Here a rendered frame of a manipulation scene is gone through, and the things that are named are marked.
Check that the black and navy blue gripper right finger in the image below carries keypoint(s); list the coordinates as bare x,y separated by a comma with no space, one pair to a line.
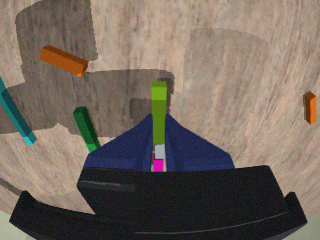
190,151

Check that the magenta rod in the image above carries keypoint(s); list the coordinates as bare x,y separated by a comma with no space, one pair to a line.
158,164

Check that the turquoise rod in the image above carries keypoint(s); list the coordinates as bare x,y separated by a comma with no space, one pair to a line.
15,115

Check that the grey rod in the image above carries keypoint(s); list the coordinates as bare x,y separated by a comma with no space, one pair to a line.
159,151

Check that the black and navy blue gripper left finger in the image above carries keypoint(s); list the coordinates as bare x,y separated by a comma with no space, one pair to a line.
127,151

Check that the orange rectangular bar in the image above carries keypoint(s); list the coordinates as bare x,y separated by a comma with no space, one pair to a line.
64,60
310,104

